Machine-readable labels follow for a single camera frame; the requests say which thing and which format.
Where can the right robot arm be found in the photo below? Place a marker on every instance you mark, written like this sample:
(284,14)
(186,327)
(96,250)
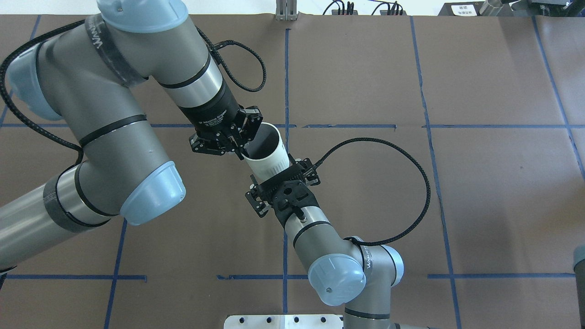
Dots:
(341,271)

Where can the aluminium frame post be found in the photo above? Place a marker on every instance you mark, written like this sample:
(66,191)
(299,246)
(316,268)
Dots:
(286,10)

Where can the grey box with label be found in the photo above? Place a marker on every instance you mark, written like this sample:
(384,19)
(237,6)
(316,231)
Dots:
(461,9)

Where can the metal cylinder cup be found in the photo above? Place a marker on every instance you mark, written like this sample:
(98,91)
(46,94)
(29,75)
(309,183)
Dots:
(491,8)

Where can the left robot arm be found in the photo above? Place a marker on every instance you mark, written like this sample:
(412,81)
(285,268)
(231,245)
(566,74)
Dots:
(83,74)

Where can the right black camera bracket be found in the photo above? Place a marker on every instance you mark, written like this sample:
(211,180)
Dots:
(290,192)

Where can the black power strip right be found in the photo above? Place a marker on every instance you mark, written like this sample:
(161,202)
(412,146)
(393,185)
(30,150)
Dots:
(389,9)

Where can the brown paper table mat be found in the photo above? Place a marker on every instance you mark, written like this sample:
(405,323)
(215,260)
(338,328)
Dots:
(479,103)

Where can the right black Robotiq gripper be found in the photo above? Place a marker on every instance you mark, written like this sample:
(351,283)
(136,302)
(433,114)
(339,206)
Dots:
(256,201)

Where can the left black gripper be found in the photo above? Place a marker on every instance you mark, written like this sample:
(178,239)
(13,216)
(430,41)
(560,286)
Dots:
(211,113)

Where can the white ribbed HOME mug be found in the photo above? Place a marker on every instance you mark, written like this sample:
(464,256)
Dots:
(266,154)

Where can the black power strip left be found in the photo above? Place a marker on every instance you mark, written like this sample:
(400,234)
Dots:
(341,8)

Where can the black power strip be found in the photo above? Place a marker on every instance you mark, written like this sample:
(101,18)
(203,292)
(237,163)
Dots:
(389,9)
(341,8)

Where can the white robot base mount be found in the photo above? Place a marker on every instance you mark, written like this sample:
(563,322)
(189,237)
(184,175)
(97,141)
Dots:
(284,321)

